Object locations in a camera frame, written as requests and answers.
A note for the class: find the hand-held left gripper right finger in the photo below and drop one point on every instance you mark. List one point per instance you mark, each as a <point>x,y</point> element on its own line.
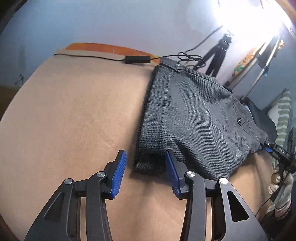
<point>172,172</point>

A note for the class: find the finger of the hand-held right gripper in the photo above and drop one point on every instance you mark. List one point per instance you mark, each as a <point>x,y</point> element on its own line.
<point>268,148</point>

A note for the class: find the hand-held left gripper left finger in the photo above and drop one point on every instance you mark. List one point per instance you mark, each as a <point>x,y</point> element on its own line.
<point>119,171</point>

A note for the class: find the grey pants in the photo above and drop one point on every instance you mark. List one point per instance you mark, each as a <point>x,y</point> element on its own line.
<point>196,120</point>

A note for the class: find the black cloth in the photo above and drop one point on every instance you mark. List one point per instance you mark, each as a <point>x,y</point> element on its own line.
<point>260,114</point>

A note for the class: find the green striped cloth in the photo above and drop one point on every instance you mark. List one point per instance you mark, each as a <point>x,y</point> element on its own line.
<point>283,115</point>

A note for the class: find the beige bed sheet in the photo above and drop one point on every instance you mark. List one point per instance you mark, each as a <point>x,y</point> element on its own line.
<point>76,139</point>

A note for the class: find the metal rack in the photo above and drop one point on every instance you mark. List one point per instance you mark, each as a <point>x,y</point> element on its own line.
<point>259,67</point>

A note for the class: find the black camera tripod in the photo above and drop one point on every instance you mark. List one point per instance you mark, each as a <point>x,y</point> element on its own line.
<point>217,54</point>

